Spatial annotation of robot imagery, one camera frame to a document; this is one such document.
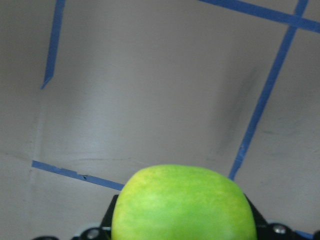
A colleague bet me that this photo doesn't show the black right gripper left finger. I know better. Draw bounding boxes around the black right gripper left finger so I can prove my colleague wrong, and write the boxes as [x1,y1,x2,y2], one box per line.
[100,194,119,229]

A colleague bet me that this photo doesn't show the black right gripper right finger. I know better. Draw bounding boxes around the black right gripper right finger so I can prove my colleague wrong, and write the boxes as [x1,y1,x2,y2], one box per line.
[245,195,268,228]

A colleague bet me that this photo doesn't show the green apple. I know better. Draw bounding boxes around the green apple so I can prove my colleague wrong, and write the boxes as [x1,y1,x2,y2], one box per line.
[111,164,258,240]

